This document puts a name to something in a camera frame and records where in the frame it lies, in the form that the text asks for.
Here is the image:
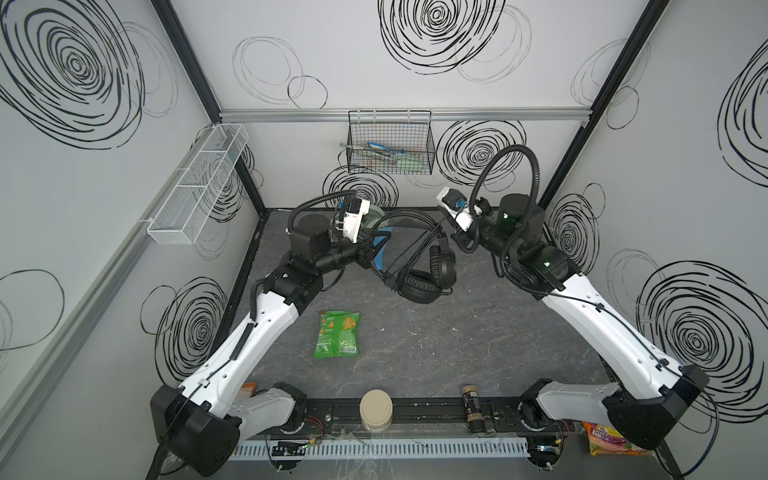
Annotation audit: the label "mint green headphones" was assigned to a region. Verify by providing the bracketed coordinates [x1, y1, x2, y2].
[361, 204, 389, 231]

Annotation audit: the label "black headphone cable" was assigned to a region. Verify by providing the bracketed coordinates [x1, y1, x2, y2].
[377, 209, 448, 289]

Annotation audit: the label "black blue headphones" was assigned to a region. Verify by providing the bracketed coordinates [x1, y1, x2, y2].
[366, 208, 457, 305]

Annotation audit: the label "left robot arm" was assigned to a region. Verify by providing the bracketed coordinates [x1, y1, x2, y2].
[146, 190, 372, 479]

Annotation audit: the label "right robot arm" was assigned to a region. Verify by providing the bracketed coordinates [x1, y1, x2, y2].
[437, 145, 709, 450]

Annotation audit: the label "green chips bag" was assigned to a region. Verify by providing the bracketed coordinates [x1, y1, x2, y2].
[313, 310, 361, 359]

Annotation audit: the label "green spatula in basket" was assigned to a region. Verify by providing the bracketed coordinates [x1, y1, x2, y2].
[341, 142, 427, 174]

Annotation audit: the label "blue tool in basket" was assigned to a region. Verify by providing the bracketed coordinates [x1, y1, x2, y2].
[368, 142, 400, 156]

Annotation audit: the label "beige round lid jar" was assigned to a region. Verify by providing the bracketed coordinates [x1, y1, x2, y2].
[359, 389, 393, 433]

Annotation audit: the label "orange snack packet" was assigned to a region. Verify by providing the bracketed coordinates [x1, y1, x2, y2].
[236, 382, 258, 403]

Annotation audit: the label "white mesh shelf basket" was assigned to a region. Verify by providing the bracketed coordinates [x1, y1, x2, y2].
[147, 123, 249, 245]

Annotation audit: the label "small brown bottle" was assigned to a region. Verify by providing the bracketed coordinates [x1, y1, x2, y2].
[461, 385, 487, 435]

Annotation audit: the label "colourful candy bag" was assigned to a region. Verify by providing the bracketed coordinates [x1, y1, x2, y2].
[582, 422, 650, 456]

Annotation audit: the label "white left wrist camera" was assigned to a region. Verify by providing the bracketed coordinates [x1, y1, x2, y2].
[333, 198, 370, 244]

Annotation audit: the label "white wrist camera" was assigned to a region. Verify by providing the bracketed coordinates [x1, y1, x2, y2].
[333, 198, 370, 244]
[436, 187, 482, 232]

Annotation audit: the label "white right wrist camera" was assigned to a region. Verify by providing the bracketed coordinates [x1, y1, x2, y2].
[436, 187, 482, 232]

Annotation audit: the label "black wire basket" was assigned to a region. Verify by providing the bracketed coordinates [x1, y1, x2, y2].
[342, 109, 436, 176]

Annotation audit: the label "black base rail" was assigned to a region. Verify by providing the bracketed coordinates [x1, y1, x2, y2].
[263, 397, 576, 439]

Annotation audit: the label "white cable duct strip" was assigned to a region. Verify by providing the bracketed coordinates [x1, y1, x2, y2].
[230, 437, 530, 461]

